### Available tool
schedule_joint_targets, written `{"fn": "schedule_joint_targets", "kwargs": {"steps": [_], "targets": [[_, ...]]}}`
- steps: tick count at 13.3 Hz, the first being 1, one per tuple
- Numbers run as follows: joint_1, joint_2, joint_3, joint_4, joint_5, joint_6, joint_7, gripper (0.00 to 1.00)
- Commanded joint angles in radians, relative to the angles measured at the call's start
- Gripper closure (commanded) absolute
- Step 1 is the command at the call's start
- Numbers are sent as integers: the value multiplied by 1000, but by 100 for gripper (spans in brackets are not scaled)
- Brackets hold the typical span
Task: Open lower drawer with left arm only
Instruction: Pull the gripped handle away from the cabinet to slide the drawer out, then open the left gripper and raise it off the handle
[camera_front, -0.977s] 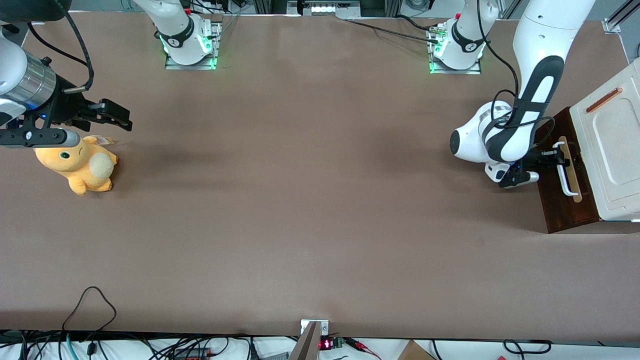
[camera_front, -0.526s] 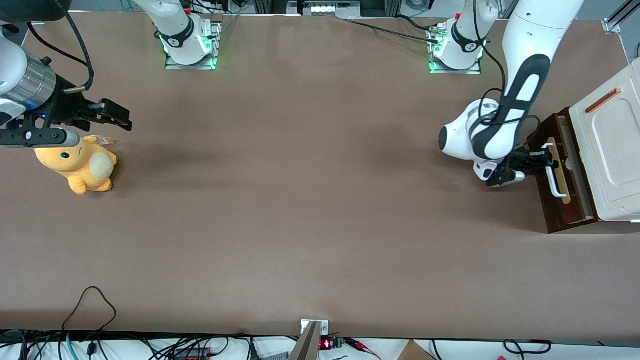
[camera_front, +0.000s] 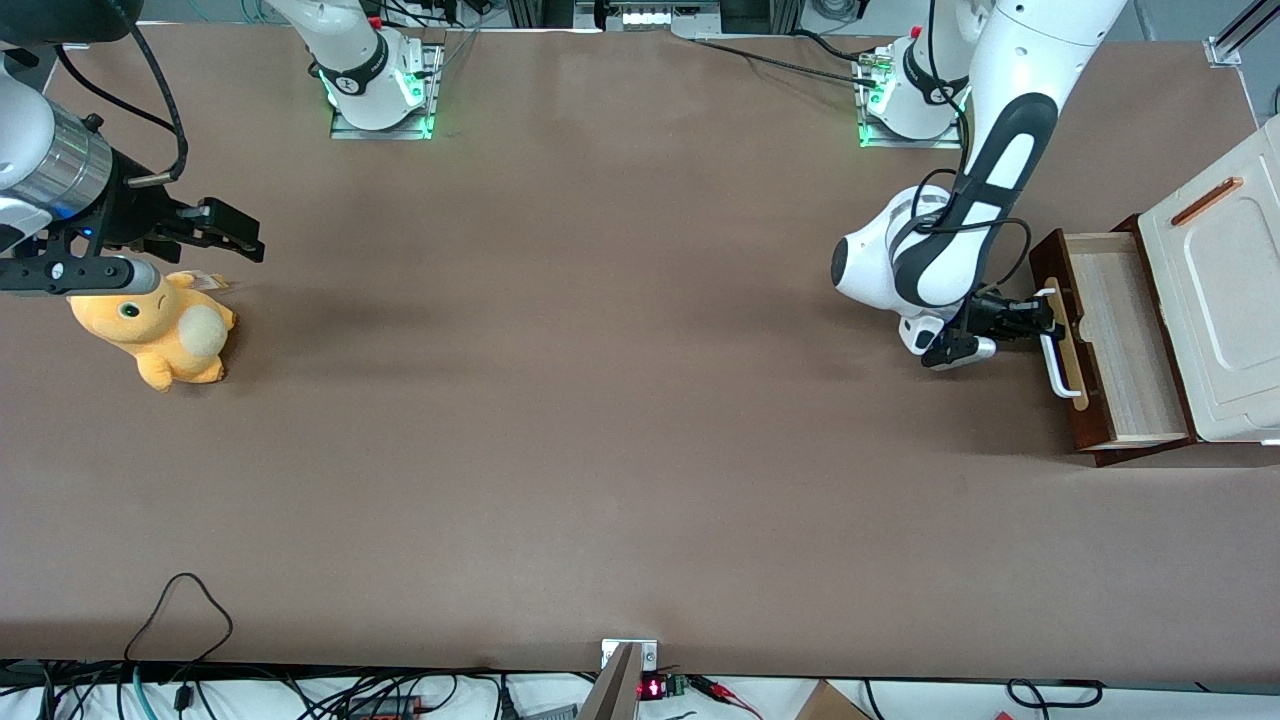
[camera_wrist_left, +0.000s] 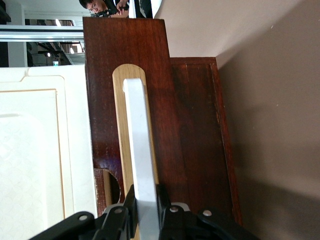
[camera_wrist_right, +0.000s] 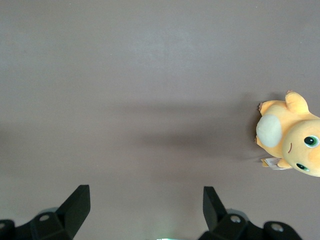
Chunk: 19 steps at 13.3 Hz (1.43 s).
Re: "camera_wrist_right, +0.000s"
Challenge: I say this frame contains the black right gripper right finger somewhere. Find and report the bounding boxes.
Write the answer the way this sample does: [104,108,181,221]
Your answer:
[197,185,304,240]

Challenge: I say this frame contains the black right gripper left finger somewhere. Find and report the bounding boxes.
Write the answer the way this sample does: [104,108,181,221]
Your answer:
[0,184,91,240]

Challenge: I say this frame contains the orange plush toy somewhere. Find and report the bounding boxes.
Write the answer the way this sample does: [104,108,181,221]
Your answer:
[254,89,320,178]

